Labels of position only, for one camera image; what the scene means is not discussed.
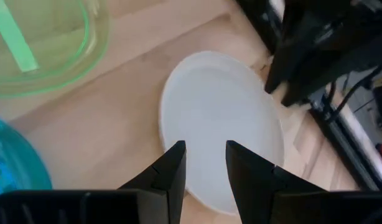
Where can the clear green plastic plate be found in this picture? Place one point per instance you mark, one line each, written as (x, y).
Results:
(69, 37)

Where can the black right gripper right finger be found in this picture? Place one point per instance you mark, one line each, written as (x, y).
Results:
(253, 180)

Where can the black table edge frame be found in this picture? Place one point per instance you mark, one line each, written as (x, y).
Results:
(346, 155)

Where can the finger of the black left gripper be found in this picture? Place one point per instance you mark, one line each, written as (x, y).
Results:
(309, 84)
(282, 68)

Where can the silver aluminium rail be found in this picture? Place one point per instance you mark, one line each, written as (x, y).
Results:
(365, 146)

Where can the white plastic plate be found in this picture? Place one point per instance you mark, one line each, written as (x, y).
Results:
(216, 109)

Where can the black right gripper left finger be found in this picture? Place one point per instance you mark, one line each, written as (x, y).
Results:
(166, 174)

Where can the clear blue plastic plate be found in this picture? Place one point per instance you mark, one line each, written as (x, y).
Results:
(13, 161)

